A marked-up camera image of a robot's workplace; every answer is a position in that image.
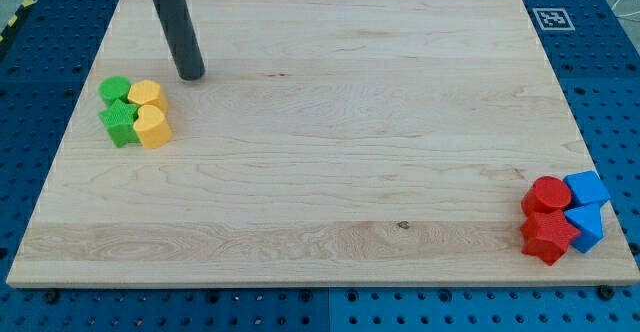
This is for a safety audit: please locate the green star block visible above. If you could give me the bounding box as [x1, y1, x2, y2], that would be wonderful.
[98, 100, 139, 148]

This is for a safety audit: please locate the red star block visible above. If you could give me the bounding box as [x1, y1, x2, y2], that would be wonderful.
[520, 210, 581, 266]

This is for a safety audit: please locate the yellow heart block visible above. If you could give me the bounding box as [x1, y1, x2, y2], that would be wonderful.
[133, 105, 173, 149]

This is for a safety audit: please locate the yellow pentagon block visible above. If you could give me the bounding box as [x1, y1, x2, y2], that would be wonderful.
[127, 80, 169, 113]

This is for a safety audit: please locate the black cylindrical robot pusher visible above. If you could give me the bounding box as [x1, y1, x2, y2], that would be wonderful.
[152, 0, 205, 81]

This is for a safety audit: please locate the green cylinder block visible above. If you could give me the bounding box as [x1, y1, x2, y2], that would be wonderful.
[98, 76, 131, 107]

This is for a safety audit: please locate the red cylinder block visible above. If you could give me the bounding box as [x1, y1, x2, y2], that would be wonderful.
[521, 176, 572, 216]

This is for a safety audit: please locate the white fiducial marker tag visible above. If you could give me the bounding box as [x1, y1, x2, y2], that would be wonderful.
[532, 8, 575, 31]

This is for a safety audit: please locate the blue cube block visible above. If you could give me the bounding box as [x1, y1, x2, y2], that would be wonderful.
[563, 170, 611, 207]

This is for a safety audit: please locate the blue triangle block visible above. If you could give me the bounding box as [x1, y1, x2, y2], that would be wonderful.
[564, 203, 604, 253]

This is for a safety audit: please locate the white cable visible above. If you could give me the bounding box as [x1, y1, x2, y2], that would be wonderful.
[610, 0, 640, 21]

